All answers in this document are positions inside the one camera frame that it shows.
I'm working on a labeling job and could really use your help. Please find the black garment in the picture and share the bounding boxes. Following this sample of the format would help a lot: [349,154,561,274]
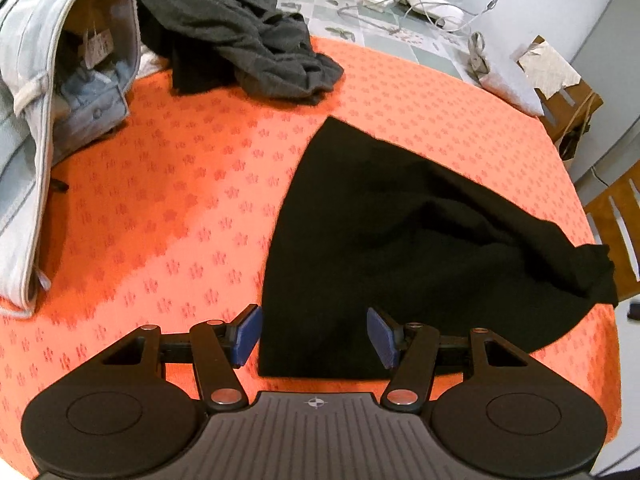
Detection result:
[257,115,620,380]
[142,24,239,97]

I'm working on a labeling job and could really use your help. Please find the wooden chair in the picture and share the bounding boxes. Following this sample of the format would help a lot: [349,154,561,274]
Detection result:
[582,160,640,302]

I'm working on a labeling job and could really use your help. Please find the green checked tablecloth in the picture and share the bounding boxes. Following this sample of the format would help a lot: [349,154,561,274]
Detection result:
[265,0,482,82]

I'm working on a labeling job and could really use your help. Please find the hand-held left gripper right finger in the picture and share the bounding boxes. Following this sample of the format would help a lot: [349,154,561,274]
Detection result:
[366,307,551,414]

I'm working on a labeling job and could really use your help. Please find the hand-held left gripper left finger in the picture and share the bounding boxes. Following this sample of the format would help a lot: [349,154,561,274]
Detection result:
[70,304,264,414]

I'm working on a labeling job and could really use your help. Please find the torn white paper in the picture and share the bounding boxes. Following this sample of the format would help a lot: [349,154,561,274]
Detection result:
[517,41,584,100]

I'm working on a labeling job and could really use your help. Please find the cardboard box with paper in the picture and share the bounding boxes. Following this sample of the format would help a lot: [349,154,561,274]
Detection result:
[537,35,604,145]

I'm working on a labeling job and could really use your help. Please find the grey cloth bag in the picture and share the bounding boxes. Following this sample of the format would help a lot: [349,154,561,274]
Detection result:
[467,31,545,117]

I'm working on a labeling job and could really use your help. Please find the orange flower-patterned mat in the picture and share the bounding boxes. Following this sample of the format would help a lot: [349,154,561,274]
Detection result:
[0,35,624,477]

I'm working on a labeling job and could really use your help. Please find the light blue jeans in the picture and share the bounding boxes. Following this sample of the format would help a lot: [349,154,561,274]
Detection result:
[0,0,144,320]

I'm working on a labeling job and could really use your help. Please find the white appliance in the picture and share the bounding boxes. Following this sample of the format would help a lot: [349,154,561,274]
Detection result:
[400,0,467,32]

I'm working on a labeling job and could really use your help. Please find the dark grey garment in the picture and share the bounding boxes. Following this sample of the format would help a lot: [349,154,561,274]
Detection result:
[133,0,345,106]

